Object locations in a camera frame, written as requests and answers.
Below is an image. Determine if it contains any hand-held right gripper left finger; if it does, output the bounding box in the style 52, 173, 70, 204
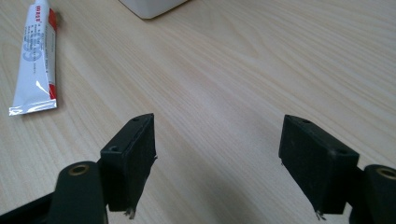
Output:
99, 112, 158, 219

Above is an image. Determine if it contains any white utensil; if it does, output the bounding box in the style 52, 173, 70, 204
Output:
8, 0, 59, 117

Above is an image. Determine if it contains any white plastic bin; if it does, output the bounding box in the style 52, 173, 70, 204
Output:
118, 0, 191, 21

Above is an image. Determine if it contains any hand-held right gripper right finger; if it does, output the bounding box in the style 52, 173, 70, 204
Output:
277, 114, 361, 220

